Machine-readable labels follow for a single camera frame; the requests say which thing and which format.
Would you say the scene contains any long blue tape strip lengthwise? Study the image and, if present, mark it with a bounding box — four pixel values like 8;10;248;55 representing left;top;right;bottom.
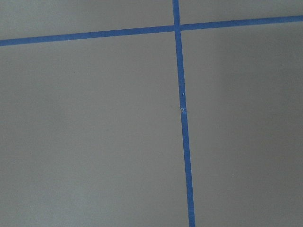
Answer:
172;0;196;227

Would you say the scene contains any blue tape strip crosswise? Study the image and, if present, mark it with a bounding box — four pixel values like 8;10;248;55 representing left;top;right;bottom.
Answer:
0;15;303;46

